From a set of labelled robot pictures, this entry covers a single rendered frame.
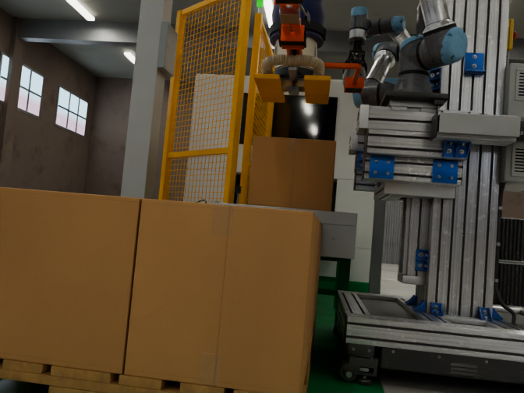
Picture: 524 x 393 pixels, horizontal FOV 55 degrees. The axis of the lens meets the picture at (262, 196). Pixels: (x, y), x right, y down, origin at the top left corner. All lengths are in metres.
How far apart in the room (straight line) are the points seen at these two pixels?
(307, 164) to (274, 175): 0.17
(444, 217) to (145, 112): 2.01
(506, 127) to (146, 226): 1.26
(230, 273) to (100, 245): 0.31
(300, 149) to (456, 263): 0.88
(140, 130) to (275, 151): 1.16
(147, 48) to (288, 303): 2.59
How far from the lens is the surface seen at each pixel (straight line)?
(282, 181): 2.43
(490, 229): 2.19
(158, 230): 1.18
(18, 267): 1.34
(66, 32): 10.22
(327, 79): 1.95
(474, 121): 1.89
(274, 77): 1.96
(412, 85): 2.00
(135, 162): 3.32
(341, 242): 2.37
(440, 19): 1.98
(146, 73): 3.43
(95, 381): 1.28
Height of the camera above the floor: 0.49
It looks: 4 degrees up
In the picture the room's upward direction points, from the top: 5 degrees clockwise
